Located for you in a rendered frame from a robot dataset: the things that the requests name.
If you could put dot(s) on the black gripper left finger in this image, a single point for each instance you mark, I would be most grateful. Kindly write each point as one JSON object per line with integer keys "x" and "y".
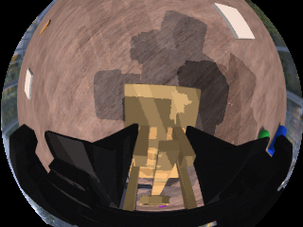
{"x": 108, "y": 161}

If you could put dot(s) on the green ball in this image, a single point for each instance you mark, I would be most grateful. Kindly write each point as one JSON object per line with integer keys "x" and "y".
{"x": 263, "y": 133}

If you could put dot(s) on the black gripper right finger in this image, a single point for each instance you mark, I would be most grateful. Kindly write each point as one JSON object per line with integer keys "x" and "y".
{"x": 217, "y": 162}

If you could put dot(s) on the blue plastic cup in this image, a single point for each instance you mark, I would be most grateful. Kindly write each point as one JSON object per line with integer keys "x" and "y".
{"x": 281, "y": 130}

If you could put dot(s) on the cream flat square tile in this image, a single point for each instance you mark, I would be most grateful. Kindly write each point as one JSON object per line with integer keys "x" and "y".
{"x": 234, "y": 20}
{"x": 28, "y": 83}

